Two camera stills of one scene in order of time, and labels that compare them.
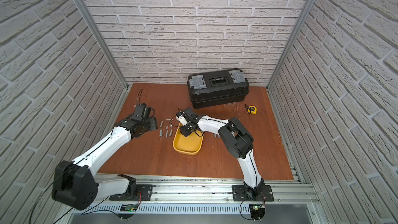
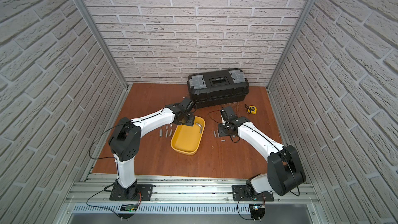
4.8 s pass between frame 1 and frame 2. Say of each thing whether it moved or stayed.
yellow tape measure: stayed
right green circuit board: stayed
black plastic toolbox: stayed
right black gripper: moved
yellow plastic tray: stayed
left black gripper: moved
